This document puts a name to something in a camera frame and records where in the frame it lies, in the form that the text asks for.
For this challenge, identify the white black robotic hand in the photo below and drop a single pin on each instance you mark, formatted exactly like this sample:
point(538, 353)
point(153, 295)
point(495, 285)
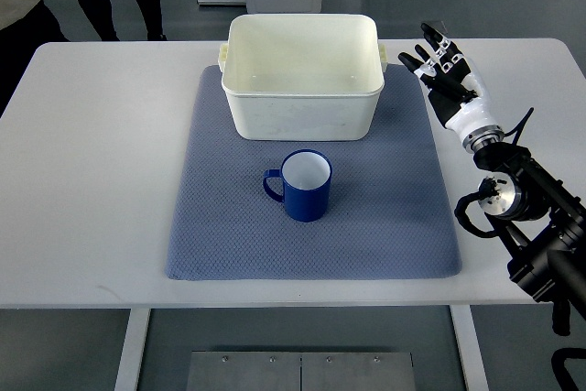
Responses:
point(457, 93)

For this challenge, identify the blue enamel mug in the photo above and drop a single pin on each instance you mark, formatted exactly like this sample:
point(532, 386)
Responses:
point(301, 184)

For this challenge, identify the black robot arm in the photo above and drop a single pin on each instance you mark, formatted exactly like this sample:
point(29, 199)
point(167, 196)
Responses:
point(539, 222)

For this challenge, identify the white plastic box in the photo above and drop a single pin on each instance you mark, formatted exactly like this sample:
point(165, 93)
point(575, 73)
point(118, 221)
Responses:
point(302, 77)

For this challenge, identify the blue grey textured mat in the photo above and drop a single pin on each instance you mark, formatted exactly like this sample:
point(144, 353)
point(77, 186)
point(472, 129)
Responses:
point(373, 208)

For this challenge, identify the metal floor plate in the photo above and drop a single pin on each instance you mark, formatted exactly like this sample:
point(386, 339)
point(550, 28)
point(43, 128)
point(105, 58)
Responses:
point(300, 371)

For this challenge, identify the person in beige top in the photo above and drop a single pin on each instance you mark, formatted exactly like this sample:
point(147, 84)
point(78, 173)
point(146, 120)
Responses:
point(25, 26)

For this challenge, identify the white table frame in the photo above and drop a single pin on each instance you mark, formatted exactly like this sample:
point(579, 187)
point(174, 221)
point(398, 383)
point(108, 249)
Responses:
point(461, 315)

